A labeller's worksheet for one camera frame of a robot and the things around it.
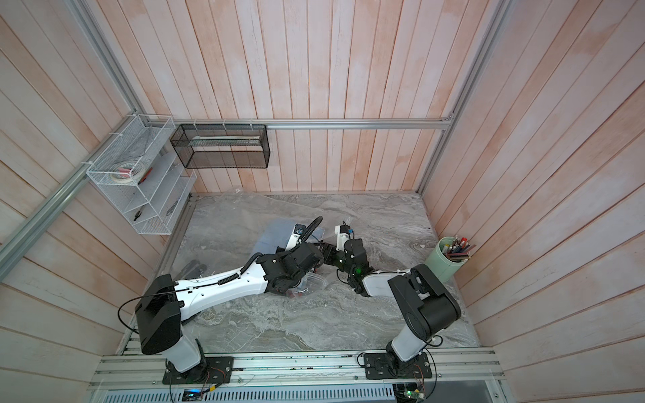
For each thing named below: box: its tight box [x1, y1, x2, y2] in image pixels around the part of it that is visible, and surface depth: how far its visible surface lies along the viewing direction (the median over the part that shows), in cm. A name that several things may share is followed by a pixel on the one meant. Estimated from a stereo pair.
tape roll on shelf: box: [110, 161, 146, 184], surface depth 75 cm
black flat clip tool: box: [180, 259, 209, 280], surface depth 94 cm
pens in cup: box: [441, 235, 477, 262], surface depth 81 cm
